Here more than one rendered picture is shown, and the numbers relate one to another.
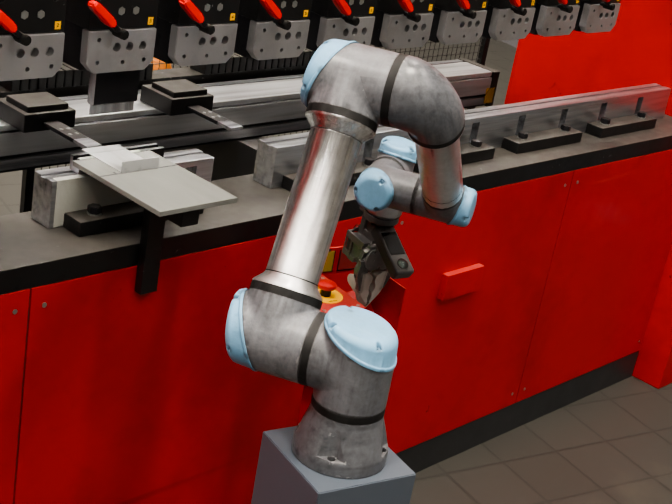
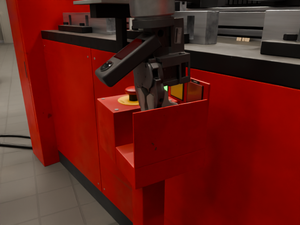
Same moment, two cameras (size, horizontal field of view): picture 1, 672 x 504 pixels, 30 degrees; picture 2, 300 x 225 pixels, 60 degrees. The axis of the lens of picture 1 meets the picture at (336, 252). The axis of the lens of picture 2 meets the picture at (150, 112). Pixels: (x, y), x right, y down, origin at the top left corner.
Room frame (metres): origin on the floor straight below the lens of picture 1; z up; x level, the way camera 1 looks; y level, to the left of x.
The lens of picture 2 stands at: (2.40, -0.54, 0.96)
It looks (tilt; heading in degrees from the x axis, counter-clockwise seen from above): 21 degrees down; 100
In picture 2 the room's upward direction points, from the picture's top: straight up
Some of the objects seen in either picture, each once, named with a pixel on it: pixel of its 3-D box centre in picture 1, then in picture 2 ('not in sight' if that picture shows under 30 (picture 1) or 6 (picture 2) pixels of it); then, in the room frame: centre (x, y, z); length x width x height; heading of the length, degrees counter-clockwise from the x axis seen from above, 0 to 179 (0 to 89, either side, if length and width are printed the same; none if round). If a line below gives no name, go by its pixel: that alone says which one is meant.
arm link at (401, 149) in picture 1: (393, 167); not in sight; (2.32, -0.08, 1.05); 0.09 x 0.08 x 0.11; 166
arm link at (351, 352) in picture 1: (352, 357); not in sight; (1.71, -0.05, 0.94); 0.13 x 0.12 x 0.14; 76
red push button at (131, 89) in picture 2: (326, 289); (133, 95); (2.27, 0.01, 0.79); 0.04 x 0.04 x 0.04
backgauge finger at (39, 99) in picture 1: (56, 121); (185, 1); (2.35, 0.59, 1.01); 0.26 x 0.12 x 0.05; 49
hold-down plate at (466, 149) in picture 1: (449, 156); not in sight; (2.98, -0.24, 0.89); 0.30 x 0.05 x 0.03; 139
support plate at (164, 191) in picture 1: (154, 181); (122, 2); (2.16, 0.35, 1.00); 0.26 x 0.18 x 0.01; 49
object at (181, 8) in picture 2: (118, 158); (162, 6); (2.28, 0.45, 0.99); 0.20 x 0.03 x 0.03; 139
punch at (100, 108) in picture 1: (113, 88); not in sight; (2.26, 0.46, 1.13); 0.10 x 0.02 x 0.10; 139
